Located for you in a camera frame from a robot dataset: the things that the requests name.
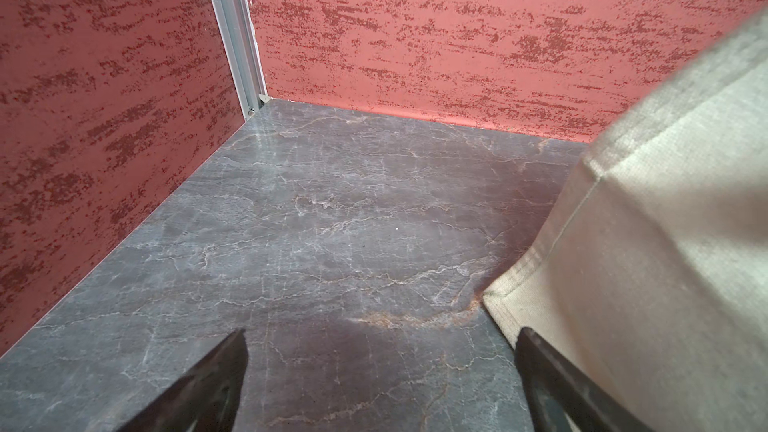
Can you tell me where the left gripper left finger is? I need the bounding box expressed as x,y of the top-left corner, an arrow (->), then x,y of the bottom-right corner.
120,329 -> 249,431

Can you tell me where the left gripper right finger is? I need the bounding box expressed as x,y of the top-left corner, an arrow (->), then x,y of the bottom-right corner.
514,327 -> 650,431

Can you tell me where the cream canvas tote bag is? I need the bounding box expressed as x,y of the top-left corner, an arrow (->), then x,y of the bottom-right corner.
483,13 -> 767,431

